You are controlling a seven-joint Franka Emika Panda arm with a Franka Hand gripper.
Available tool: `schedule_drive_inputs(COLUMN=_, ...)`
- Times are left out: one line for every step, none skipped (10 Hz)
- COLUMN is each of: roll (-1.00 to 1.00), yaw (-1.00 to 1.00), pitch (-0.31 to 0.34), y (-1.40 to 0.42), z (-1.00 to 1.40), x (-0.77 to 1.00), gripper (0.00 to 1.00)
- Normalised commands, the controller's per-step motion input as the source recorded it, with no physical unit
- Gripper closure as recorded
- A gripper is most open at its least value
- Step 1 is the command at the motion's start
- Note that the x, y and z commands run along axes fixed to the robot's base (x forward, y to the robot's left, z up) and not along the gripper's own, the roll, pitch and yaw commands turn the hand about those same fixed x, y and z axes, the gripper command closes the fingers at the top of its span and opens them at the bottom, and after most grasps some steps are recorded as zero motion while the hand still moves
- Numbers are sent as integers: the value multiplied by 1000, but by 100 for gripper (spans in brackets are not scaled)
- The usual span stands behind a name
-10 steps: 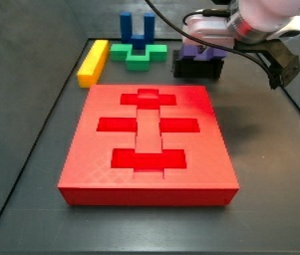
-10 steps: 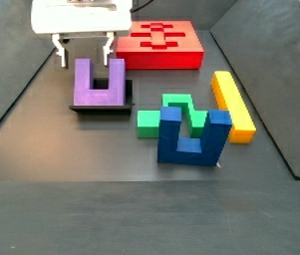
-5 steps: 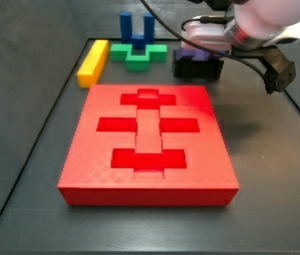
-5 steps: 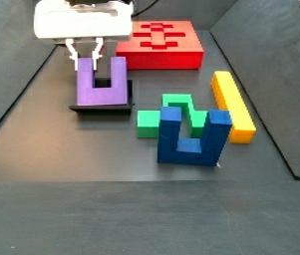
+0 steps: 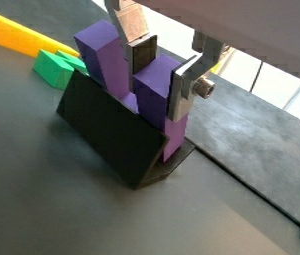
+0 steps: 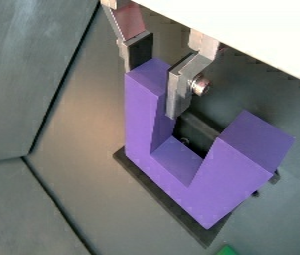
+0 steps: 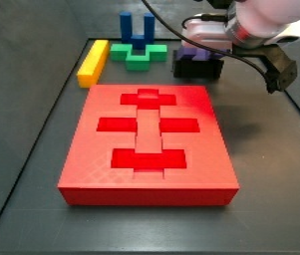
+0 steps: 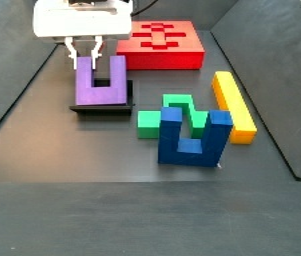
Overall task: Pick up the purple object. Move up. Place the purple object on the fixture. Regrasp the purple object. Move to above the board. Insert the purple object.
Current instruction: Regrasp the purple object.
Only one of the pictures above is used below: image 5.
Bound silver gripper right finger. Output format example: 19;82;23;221
168;31;225;122

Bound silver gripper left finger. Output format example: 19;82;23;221
105;0;157;89

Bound purple U-shaped block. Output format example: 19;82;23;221
74;20;188;161

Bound green stepped block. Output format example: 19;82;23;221
34;50;89;90

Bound yellow long block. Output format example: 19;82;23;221
0;15;79;57

